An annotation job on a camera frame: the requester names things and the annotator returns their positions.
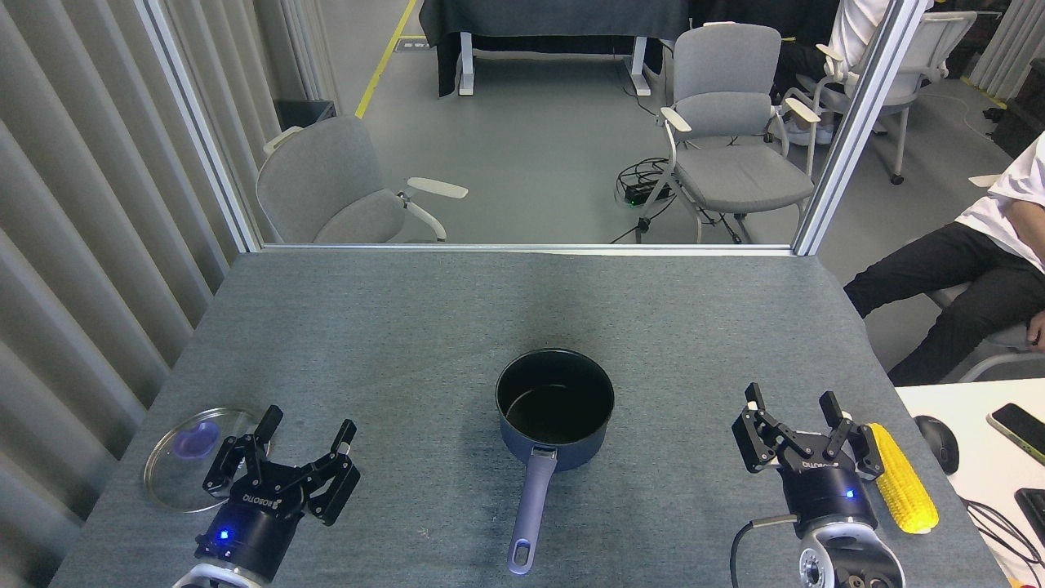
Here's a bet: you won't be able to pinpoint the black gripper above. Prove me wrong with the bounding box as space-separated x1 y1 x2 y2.
194 405 361 586
731 383 885 540

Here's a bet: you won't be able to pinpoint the yellow corn cob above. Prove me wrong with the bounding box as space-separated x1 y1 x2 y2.
865 422 940 535

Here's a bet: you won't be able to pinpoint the glass pot lid blue knob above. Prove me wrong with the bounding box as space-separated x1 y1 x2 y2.
144 408 274 514

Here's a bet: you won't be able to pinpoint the black computer mouse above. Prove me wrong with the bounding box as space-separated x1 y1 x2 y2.
914 415 960 475

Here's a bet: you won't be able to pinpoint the white side table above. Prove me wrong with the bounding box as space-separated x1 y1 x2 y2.
896 377 1045 588

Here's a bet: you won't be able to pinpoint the smartphone with green edge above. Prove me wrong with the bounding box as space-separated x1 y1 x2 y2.
986 403 1045 466

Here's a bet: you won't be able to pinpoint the grey chair under seated person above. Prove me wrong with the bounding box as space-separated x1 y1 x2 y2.
927 173 1045 383

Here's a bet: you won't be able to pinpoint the seated person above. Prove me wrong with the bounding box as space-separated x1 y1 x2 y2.
843 133 1045 387

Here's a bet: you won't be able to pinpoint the grey office chair white armrests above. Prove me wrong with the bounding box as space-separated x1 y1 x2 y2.
635 23 820 244

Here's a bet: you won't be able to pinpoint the grey chair with rounded back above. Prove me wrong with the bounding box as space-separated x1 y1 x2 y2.
256 115 469 244

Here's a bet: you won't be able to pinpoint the black box on floor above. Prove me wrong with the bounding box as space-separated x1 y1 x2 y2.
273 99 337 131

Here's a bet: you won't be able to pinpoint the white mesh office chair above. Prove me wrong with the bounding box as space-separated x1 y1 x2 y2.
796 11 978 185

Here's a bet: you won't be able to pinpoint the person in background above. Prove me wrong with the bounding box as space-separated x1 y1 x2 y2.
772 0 936 146

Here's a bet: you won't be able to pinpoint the grey curtain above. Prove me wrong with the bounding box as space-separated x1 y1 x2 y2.
967 0 1045 100

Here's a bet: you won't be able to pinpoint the desk with black cloth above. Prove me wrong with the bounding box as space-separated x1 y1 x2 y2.
419 0 691 98

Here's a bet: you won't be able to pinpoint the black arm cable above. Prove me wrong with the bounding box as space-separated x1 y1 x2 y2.
729 514 801 588

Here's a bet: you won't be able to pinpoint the black cables on white table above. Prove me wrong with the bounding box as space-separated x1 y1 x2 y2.
959 497 1045 568

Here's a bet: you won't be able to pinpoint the blue saucepan with long handle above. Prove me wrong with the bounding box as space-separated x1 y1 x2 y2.
495 349 616 576

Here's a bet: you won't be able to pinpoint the black power strip with cables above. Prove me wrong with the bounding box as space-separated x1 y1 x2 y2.
611 157 680 244

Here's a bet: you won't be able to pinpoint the silver frame post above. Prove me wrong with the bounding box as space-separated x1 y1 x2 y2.
135 0 262 254
792 0 927 256

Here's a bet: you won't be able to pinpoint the silver frame rail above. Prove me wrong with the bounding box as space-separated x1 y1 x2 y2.
260 243 797 256

